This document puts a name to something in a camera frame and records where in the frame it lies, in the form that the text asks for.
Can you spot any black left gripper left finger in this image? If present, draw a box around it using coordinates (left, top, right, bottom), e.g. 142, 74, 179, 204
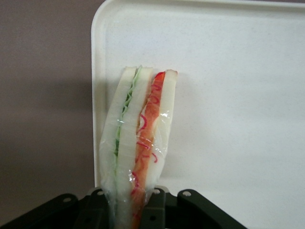
0, 187, 113, 229

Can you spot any cream plastic tray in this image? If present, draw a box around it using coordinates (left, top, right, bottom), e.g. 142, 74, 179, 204
90, 0, 305, 229

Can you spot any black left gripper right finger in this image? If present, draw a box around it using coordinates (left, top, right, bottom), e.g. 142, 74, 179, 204
142, 185, 246, 229

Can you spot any plastic-wrapped triangle sandwich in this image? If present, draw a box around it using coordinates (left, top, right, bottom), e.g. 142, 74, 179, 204
99, 64, 180, 229

